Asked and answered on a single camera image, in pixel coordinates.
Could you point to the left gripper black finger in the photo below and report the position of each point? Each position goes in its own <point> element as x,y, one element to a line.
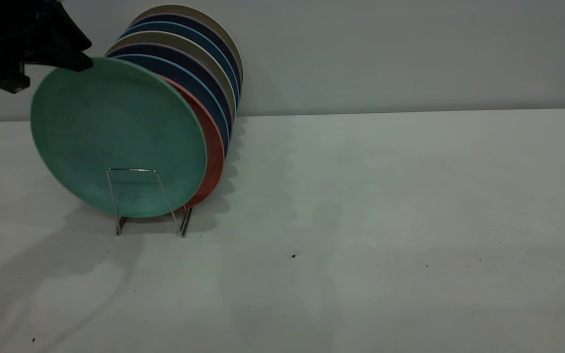
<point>66,60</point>
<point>74,37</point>

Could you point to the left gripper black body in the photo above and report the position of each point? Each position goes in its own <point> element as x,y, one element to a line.
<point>17,24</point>

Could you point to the green round plate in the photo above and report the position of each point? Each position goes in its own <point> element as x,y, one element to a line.
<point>115,137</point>

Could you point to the beige round plate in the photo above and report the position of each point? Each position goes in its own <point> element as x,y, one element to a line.
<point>204,14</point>
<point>184,43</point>

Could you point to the navy plate lavender rim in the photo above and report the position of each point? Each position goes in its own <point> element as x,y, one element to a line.
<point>192,63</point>
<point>204,25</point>

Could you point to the teal-blue round plate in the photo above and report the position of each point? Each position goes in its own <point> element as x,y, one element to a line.
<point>199,35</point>

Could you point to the blue plate light-blue rim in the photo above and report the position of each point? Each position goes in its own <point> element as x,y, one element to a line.
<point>199,93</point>

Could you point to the pink round plate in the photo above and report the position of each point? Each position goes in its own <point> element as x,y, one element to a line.
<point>215,147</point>

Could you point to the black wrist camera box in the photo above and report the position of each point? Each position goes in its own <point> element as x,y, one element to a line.
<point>8,73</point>

